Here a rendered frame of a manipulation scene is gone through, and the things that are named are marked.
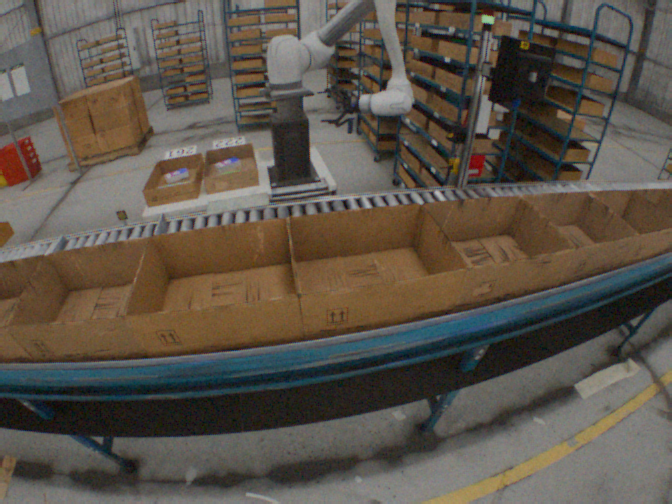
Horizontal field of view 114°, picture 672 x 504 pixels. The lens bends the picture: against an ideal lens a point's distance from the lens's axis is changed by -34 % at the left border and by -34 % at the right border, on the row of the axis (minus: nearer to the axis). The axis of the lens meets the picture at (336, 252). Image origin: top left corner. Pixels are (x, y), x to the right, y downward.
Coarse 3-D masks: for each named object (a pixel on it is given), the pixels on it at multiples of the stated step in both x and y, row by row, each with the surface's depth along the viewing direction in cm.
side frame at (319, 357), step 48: (576, 288) 84; (624, 288) 98; (384, 336) 75; (432, 336) 74; (480, 336) 87; (0, 384) 62; (48, 384) 60; (96, 384) 63; (144, 384) 71; (192, 384) 74; (240, 384) 76; (288, 384) 75
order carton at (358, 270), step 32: (320, 224) 91; (352, 224) 93; (384, 224) 95; (416, 224) 97; (320, 256) 98; (352, 256) 100; (384, 256) 99; (416, 256) 100; (448, 256) 81; (320, 288) 89; (352, 288) 67; (384, 288) 69; (416, 288) 72; (448, 288) 74; (320, 320) 72; (352, 320) 74; (384, 320) 77; (416, 320) 80
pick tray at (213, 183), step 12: (252, 144) 182; (216, 156) 182; (228, 156) 185; (240, 156) 187; (252, 156) 190; (204, 168) 160; (240, 168) 177; (252, 168) 177; (204, 180) 152; (216, 180) 154; (228, 180) 156; (240, 180) 158; (252, 180) 160; (216, 192) 158
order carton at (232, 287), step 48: (192, 240) 85; (240, 240) 89; (288, 240) 88; (144, 288) 73; (192, 288) 89; (240, 288) 90; (288, 288) 89; (144, 336) 65; (192, 336) 67; (240, 336) 70; (288, 336) 74
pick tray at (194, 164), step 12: (192, 156) 176; (156, 168) 167; (168, 168) 176; (180, 168) 178; (192, 168) 180; (156, 180) 166; (180, 180) 169; (192, 180) 168; (144, 192) 144; (156, 192) 145; (168, 192) 147; (180, 192) 149; (192, 192) 151; (156, 204) 149
